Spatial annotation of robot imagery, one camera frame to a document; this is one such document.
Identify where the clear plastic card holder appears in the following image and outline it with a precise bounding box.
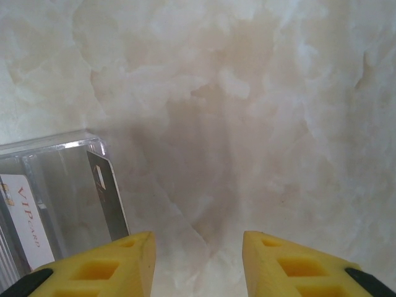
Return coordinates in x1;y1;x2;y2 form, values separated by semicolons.
0;174;56;270

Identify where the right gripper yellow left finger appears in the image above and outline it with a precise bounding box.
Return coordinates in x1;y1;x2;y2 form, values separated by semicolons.
0;230;157;297

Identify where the black card with gold lines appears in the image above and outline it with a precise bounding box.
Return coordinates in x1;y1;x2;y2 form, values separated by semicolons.
85;150;130;241

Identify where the clear acrylic card organizer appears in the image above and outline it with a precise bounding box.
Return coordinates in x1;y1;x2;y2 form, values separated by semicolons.
0;129;108;279

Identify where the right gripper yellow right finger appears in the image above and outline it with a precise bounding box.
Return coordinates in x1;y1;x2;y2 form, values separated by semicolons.
242;230;396;297

